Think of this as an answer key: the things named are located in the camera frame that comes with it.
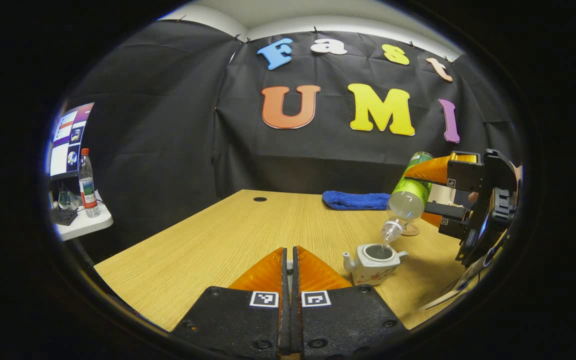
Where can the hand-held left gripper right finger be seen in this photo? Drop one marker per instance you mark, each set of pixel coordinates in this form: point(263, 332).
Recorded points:
point(343, 320)

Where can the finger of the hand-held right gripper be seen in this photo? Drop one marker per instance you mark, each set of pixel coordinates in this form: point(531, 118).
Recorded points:
point(440, 170)
point(448, 212)

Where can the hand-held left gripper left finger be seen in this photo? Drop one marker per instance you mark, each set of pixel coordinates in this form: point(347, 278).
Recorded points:
point(243, 320)

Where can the green label water bottle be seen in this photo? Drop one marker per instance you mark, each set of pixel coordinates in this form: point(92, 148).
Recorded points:
point(410, 197)

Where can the round wooden coaster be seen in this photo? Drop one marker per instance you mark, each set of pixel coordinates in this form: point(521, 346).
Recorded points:
point(412, 231)

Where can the white teacup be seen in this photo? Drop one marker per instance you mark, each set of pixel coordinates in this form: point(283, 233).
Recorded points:
point(373, 267)

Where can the red cap water bottle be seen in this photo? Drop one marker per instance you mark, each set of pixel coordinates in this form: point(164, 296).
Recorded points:
point(88, 190)

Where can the blue towel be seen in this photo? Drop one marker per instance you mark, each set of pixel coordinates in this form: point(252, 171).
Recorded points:
point(355, 200)

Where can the white side table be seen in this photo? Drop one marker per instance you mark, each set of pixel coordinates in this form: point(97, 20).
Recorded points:
point(85, 225)

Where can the black keyboard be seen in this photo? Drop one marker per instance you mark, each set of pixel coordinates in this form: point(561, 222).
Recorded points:
point(63, 216)

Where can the black backdrop cloth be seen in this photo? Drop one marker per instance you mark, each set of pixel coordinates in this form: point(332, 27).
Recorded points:
point(168, 125)

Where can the clear plastic bag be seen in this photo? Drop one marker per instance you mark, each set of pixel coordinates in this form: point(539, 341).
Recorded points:
point(69, 200)

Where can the computer monitor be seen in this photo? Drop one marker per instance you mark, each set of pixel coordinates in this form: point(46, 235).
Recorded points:
point(70, 142)

